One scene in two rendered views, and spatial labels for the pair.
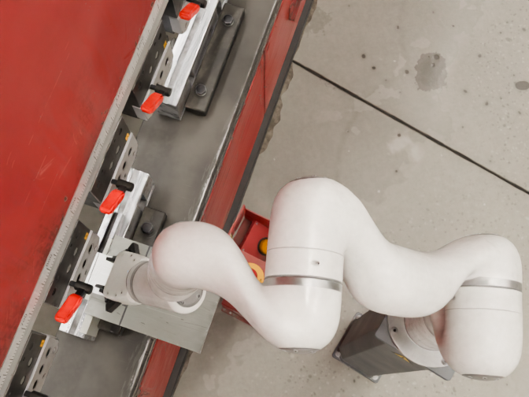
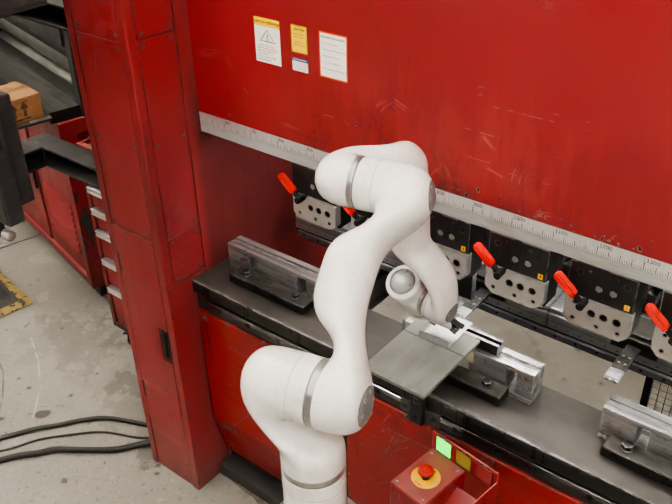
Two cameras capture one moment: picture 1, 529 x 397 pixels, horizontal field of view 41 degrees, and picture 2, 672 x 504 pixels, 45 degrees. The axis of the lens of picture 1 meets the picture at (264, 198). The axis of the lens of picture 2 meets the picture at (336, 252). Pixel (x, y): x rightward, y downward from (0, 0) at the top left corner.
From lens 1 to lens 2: 1.44 m
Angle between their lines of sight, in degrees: 64
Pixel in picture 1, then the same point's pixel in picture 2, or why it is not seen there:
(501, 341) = (270, 357)
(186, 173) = (538, 428)
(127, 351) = not seen: hidden behind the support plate
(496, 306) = (300, 361)
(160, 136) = (581, 418)
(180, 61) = (654, 420)
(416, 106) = not seen: outside the picture
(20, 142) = (491, 94)
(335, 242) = (379, 178)
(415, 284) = (337, 256)
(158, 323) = (396, 349)
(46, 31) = (552, 80)
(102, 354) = not seen: hidden behind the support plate
